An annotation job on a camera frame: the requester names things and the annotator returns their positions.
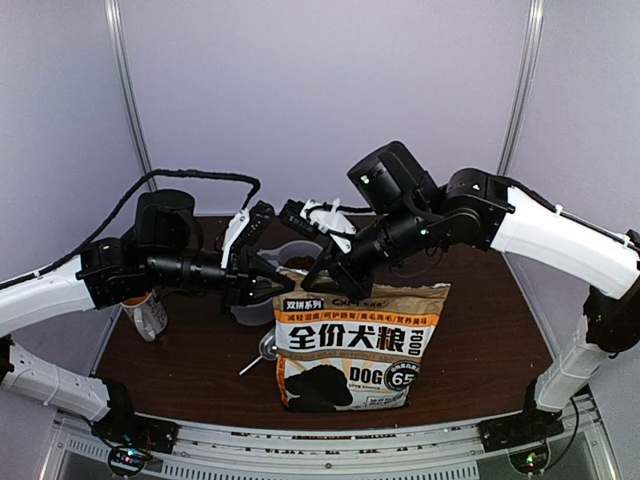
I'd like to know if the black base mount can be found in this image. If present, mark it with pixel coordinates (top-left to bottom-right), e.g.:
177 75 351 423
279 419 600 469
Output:
477 382 565 452
91 397 179 454

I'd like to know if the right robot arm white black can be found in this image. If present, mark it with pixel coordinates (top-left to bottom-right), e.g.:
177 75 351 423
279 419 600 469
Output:
302 141 639 442

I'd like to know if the black braided left cable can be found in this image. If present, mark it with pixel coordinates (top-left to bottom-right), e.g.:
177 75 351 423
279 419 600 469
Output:
0 168 262 291

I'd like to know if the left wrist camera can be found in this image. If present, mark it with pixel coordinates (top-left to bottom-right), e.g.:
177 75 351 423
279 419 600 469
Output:
220 201 275 269

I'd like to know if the front aluminium rail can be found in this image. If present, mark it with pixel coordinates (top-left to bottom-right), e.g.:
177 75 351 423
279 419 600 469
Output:
47 394 616 480

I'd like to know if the grey double pet bowl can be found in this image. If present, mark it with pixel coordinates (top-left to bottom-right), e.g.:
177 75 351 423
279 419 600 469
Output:
230 240 324 327

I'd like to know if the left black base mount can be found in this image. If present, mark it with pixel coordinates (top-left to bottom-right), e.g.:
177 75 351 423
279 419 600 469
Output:
91 397 179 454

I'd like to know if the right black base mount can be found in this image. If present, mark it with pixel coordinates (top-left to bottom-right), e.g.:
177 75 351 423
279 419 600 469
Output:
477 382 565 452

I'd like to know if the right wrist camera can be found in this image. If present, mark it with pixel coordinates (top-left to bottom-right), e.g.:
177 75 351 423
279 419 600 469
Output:
278 198 356 254

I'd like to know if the aluminium frame post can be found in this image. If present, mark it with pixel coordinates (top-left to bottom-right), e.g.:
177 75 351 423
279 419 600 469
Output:
104 0 152 174
497 0 546 176

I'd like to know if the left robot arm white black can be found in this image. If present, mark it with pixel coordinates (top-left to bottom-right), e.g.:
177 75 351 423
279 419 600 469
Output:
1 189 295 444

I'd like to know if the left aluminium frame post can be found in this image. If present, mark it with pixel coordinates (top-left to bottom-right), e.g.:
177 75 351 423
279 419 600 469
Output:
104 0 152 174

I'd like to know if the white patterned mug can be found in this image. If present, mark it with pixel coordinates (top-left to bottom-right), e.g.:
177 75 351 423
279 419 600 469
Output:
121 290 168 342

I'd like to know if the right aluminium frame post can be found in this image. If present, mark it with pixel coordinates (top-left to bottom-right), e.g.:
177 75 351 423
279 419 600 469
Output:
497 0 546 176

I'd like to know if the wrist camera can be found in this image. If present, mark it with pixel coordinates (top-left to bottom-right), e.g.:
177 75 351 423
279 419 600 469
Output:
220 201 275 269
278 198 356 254

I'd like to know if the silver metal scoop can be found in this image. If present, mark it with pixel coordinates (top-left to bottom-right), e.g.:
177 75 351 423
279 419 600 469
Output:
238 328 278 376

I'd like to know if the brown white pet food bag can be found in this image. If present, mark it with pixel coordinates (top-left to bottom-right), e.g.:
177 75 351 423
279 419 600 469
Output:
273 269 450 413

